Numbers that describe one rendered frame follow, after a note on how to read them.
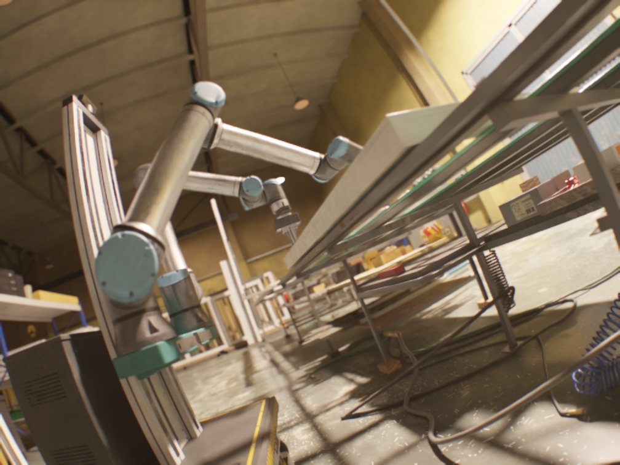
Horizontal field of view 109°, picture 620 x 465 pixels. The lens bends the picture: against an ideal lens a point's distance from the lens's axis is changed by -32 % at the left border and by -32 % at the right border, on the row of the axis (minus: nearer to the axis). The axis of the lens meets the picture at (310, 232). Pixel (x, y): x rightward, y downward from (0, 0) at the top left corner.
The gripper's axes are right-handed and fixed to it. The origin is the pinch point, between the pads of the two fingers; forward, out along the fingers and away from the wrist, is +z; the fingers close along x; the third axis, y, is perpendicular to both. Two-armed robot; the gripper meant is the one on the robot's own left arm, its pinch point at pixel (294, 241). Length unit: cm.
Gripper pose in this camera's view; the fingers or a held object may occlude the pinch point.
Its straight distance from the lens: 163.3
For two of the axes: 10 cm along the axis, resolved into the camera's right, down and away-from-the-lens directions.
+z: 3.9, 9.1, -1.6
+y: -2.0, 2.5, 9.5
